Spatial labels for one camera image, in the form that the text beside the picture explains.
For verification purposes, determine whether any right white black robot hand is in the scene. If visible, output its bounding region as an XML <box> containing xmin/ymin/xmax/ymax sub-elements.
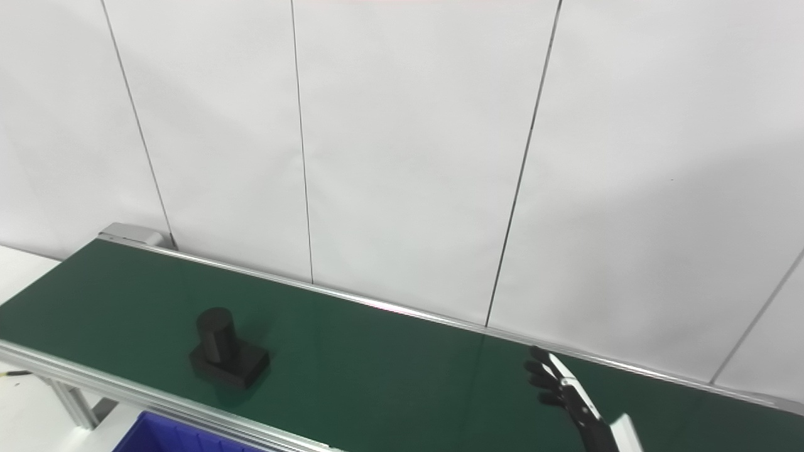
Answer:
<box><xmin>524</xmin><ymin>347</ymin><xmax>644</xmax><ymax>452</ymax></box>

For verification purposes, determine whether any black cylinder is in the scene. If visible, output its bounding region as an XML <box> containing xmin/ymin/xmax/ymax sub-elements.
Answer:
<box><xmin>188</xmin><ymin>307</ymin><xmax>271</xmax><ymax>389</ymax></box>

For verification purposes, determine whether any green conveyor belt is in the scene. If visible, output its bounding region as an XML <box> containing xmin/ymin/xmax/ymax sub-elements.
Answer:
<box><xmin>0</xmin><ymin>223</ymin><xmax>804</xmax><ymax>452</ymax></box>
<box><xmin>0</xmin><ymin>239</ymin><xmax>804</xmax><ymax>452</ymax></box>

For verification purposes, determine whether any blue plastic bin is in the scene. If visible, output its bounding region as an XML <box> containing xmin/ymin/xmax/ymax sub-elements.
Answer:
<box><xmin>113</xmin><ymin>411</ymin><xmax>264</xmax><ymax>452</ymax></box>

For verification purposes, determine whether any grey conveyor end housing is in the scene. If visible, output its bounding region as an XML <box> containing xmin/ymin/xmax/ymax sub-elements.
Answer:
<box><xmin>99</xmin><ymin>223</ymin><xmax>165</xmax><ymax>249</ymax></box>

